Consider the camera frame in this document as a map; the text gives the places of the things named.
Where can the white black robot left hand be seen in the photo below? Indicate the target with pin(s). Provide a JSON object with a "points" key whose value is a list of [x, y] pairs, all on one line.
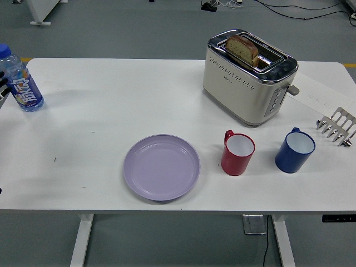
{"points": [[2, 83]]}

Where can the purple round plate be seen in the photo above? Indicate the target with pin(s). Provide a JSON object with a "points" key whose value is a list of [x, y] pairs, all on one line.
{"points": [[161, 168]]}

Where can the blue drink bottle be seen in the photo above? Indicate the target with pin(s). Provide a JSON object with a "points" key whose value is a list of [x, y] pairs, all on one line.
{"points": [[25, 89]]}

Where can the white table leg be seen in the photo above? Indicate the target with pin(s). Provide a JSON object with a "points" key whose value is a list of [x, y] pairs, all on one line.
{"points": [[282, 242], [82, 242]]}

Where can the black device on floor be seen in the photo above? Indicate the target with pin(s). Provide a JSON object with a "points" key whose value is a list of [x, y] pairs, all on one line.
{"points": [[208, 7]]}

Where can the cream silver toaster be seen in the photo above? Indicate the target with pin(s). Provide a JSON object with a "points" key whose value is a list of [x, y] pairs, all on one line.
{"points": [[236, 89]]}

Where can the brown bread slice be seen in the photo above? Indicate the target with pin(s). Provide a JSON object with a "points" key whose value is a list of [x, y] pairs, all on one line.
{"points": [[239, 48]]}

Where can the red enamel mug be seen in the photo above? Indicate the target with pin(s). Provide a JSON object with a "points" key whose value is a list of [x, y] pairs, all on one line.
{"points": [[235, 164]]}

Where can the silver box under table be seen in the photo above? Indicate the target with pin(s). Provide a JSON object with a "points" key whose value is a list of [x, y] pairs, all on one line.
{"points": [[254, 224]]}

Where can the blue enamel mug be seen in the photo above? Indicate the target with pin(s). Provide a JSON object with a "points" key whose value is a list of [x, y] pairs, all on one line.
{"points": [[289, 161]]}

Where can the white paper sheet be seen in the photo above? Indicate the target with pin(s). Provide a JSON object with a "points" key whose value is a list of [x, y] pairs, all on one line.
{"points": [[314, 93]]}

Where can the silver metal toast rack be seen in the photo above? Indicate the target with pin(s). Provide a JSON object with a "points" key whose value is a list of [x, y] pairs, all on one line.
{"points": [[338, 130]]}

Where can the black table control panel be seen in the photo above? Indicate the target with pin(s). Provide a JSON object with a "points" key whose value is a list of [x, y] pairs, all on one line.
{"points": [[338, 218]]}

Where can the white background table frame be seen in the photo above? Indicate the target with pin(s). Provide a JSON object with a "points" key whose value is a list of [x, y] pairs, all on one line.
{"points": [[41, 11]]}

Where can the white equipment at wall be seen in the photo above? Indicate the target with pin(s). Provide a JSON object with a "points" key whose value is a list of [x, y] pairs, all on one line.
{"points": [[351, 5]]}

